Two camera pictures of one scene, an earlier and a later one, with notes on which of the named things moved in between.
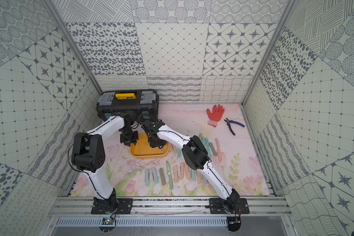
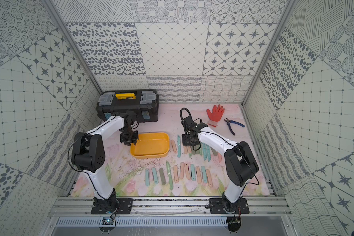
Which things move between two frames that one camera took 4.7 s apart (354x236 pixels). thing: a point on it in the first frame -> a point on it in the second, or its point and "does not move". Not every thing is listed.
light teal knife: (193, 174) does not move
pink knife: (187, 171) does not move
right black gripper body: (156, 142) -> (187, 141)
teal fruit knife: (208, 147) does not move
